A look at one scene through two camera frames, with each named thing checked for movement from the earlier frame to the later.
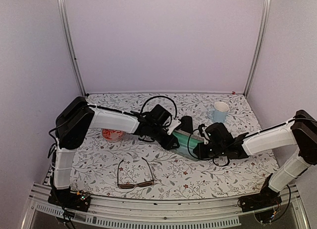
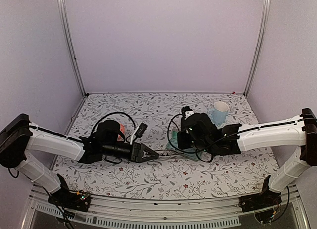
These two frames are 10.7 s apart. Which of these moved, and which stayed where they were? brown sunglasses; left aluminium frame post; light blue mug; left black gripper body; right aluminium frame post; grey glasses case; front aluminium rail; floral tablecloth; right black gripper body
Moved: left black gripper body; right black gripper body; brown sunglasses
Stayed: front aluminium rail; light blue mug; floral tablecloth; right aluminium frame post; grey glasses case; left aluminium frame post
